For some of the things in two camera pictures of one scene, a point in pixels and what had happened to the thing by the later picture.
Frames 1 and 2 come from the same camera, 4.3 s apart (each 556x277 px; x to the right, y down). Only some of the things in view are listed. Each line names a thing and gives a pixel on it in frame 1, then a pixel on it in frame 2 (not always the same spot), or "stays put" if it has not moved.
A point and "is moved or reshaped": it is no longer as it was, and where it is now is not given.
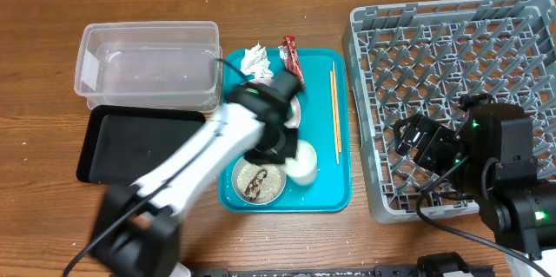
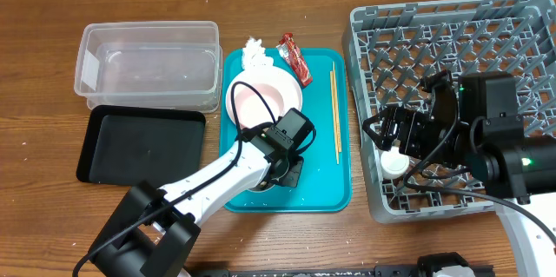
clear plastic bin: (150, 63) stays put
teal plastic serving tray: (325, 122) stays put
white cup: (303, 169) -> (393, 162)
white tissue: (255, 62) is moved or reshaped
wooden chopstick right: (336, 105) stays put
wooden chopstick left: (334, 113) stays put
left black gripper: (288, 150) -> (293, 176)
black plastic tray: (122, 145) stays put
